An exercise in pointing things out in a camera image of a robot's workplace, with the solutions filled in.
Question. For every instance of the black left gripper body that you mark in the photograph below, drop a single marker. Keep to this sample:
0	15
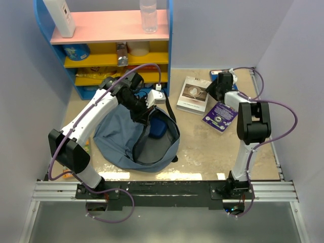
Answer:
137	107

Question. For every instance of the blue cartoon book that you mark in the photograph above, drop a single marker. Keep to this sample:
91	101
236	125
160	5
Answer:
214	75

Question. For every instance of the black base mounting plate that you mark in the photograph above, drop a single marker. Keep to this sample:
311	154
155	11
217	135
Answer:
212	194

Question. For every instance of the aluminium frame rail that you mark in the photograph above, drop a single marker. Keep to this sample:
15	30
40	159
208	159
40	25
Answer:
265	191

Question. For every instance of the blue round tin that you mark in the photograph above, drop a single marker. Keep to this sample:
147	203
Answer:
77	52

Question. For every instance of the white rectangular box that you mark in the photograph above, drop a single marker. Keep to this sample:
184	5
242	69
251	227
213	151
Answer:
61	16

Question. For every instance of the orange green children book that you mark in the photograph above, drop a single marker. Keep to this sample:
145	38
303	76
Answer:
87	148

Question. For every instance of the blue shelf unit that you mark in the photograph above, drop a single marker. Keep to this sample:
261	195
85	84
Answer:
101	31

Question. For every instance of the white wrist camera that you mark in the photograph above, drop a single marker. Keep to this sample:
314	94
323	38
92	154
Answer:
155	97
235	79

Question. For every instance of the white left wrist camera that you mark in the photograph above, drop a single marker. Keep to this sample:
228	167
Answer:
155	97

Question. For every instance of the red flat box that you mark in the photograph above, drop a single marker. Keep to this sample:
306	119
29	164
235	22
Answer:
150	67

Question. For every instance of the white coffee cover book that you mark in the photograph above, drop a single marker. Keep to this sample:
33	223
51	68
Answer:
193	97

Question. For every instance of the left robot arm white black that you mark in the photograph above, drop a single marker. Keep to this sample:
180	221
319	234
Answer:
67	144

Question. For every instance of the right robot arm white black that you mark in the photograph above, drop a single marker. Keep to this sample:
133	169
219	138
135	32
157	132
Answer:
253	128

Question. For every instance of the blue fabric backpack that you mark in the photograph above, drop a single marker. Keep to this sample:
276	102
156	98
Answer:
127	144

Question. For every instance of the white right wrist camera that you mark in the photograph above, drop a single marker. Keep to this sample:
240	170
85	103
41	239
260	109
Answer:
235	79

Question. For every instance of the yellow snack bag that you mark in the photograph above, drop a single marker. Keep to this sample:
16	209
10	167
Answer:
99	73

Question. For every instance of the clear plastic water bottle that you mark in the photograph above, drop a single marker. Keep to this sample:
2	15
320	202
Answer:
148	10

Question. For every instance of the purple cover book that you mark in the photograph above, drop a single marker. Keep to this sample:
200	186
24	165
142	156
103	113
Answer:
220	117

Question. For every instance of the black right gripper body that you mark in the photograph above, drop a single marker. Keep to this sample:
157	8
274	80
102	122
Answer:
213	89

